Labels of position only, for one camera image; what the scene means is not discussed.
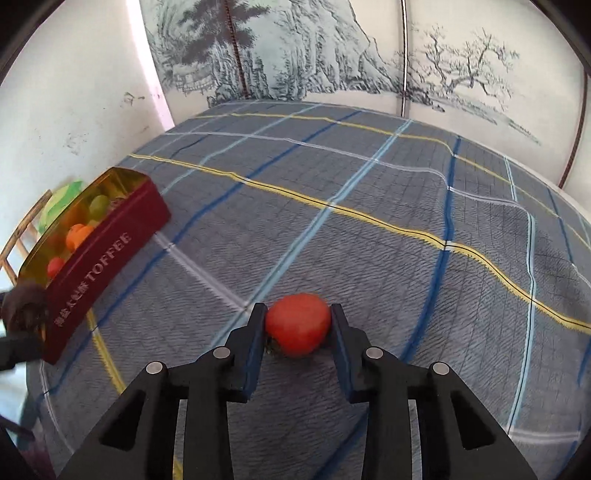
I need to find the red gold toffee tin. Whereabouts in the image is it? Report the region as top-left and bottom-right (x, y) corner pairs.
(18, 167), (171, 364)

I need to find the blue plaid tablecloth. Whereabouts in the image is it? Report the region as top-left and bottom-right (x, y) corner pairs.
(27, 102), (590, 479)

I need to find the small red tomato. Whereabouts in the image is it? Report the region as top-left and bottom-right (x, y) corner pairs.
(47, 256), (65, 279)

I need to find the green tissue pack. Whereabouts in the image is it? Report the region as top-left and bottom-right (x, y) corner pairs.
(38, 180), (86, 234)

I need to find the landscape painted folding screen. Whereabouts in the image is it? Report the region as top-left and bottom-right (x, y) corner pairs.
(140, 0), (590, 206)

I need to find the green lime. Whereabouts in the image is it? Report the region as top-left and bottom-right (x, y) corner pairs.
(88, 195), (111, 220)

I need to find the large orange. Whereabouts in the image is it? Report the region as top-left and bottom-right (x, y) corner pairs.
(65, 224), (94, 252)

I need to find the dark brown chestnut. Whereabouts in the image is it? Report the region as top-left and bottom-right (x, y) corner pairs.
(1, 281), (49, 335)

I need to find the wooden chair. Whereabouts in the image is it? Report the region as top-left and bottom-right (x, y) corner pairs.
(1, 190), (53, 286)

